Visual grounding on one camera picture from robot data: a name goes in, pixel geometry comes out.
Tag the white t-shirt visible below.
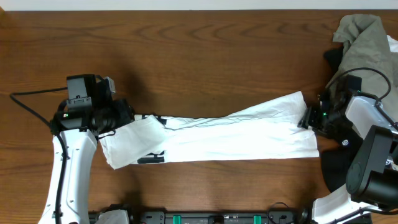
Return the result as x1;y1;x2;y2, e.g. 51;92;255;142
100;91;319;169

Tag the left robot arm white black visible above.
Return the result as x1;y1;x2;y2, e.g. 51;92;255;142
39;98;132;224

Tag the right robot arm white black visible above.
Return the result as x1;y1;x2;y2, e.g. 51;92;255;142
297;91;397;223

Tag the black garment with logo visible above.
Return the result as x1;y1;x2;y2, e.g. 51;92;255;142
320;46;361;194

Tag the grey khaki garment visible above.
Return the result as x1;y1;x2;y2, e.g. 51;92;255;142
333;14;397;121

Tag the white garment in pile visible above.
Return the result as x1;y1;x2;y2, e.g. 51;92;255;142
387;35;398;53

